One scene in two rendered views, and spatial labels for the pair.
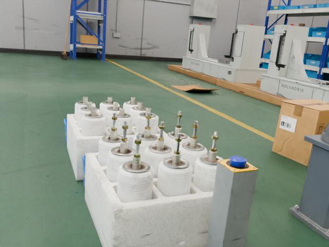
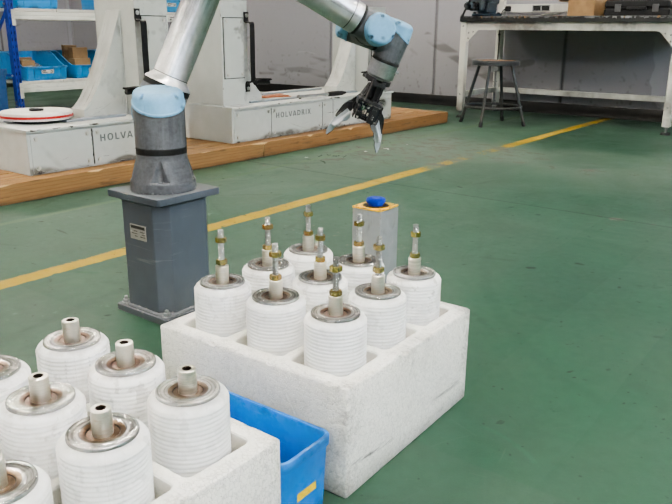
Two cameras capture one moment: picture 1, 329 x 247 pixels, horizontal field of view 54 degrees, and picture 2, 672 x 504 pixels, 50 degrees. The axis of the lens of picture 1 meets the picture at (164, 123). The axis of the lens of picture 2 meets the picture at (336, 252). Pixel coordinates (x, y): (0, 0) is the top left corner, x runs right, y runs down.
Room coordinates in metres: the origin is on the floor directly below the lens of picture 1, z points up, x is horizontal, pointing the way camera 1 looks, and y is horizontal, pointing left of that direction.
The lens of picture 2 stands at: (1.52, 1.05, 0.66)
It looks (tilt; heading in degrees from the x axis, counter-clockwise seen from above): 17 degrees down; 240
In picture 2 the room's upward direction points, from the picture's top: straight up
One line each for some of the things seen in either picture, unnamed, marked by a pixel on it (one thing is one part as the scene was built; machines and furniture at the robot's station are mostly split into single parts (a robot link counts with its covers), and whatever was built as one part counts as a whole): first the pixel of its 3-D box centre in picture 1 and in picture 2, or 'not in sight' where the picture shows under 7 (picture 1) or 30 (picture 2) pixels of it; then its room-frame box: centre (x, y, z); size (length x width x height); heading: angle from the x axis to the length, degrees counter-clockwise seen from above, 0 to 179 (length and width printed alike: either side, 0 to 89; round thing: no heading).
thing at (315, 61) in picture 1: (322, 61); not in sight; (6.50, -2.98, 0.36); 0.50 x 0.38 x 0.21; 113
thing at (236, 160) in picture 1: (237, 162); (375, 202); (0.72, -0.18, 0.32); 0.04 x 0.04 x 0.02
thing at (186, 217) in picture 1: (155, 195); (320, 362); (0.96, 0.01, 0.09); 0.39 x 0.39 x 0.18; 25
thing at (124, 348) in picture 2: (122, 112); (125, 354); (1.33, 0.18, 0.26); 0.02 x 0.02 x 0.03
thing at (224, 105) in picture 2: not in sight; (287, 64); (-0.47, -3.07, 0.45); 1.51 x 0.57 x 0.74; 23
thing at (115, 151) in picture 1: (123, 151); (377, 291); (0.91, 0.11, 0.25); 0.08 x 0.08 x 0.01
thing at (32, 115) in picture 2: not in sight; (36, 114); (1.08, -2.39, 0.29); 0.30 x 0.30 x 0.06
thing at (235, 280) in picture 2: (177, 135); (222, 281); (1.11, -0.05, 0.25); 0.08 x 0.08 x 0.01
